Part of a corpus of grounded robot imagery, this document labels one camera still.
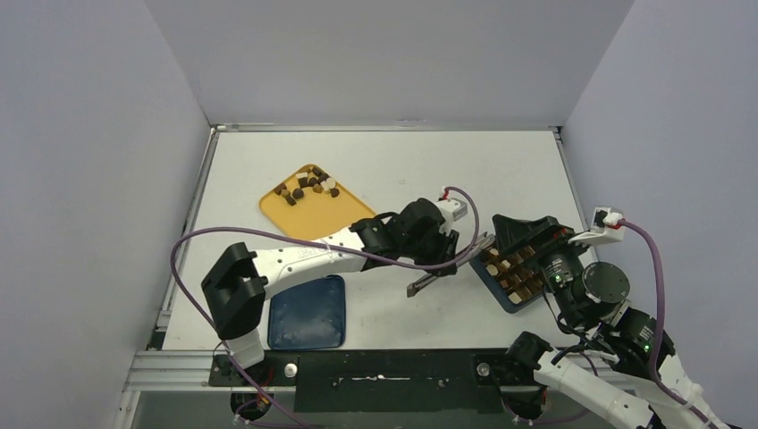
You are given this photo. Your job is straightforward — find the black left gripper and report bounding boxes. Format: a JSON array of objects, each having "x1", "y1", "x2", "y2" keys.
[{"x1": 400, "y1": 223, "x2": 457, "y2": 276}]

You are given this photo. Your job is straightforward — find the metal tweezers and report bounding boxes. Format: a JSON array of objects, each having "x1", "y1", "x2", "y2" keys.
[{"x1": 406, "y1": 231, "x2": 495, "y2": 298}]

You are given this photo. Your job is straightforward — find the blue chocolate box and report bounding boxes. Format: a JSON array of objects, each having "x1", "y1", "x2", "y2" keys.
[{"x1": 469, "y1": 242, "x2": 549, "y2": 314}]

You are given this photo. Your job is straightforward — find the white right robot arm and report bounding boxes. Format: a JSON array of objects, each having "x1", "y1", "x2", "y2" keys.
[{"x1": 491, "y1": 206, "x2": 725, "y2": 428}]

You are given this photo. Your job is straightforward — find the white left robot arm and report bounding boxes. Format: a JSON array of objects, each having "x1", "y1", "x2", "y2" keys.
[{"x1": 201, "y1": 198, "x2": 467, "y2": 384}]

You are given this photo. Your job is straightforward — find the yellow tray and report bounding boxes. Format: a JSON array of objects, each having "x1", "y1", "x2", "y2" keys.
[{"x1": 258, "y1": 164, "x2": 375, "y2": 240}]

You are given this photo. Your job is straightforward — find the blue box lid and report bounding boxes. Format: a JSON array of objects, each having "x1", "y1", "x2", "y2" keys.
[{"x1": 267, "y1": 275, "x2": 347, "y2": 351}]

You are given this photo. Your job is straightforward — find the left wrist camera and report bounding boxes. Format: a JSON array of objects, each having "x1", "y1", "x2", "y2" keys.
[{"x1": 435, "y1": 198, "x2": 468, "y2": 223}]

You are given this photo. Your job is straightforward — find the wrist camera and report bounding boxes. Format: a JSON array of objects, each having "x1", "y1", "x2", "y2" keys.
[
  {"x1": 435, "y1": 198, "x2": 468, "y2": 223},
  {"x1": 568, "y1": 206, "x2": 625, "y2": 246}
]

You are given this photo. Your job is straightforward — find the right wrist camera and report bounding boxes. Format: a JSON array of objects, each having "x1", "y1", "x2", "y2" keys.
[{"x1": 568, "y1": 206, "x2": 625, "y2": 246}]

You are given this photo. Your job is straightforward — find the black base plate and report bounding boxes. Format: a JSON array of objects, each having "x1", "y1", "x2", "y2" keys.
[{"x1": 207, "y1": 349, "x2": 547, "y2": 414}]

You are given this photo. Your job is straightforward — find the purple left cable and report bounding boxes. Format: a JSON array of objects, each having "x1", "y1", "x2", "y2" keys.
[{"x1": 170, "y1": 186, "x2": 481, "y2": 429}]

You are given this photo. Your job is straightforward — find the aluminium frame rail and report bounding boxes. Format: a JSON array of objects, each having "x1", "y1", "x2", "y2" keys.
[{"x1": 124, "y1": 350, "x2": 298, "y2": 393}]

